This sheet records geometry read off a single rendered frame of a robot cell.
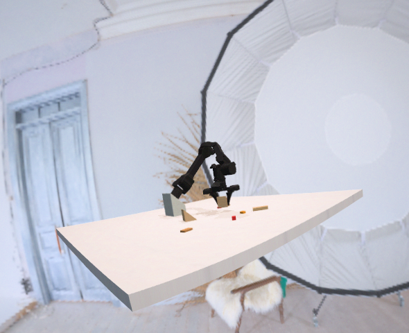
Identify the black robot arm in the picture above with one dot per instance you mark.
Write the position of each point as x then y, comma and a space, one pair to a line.
224, 168

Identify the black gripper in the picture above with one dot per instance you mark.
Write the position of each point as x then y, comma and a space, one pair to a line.
230, 190

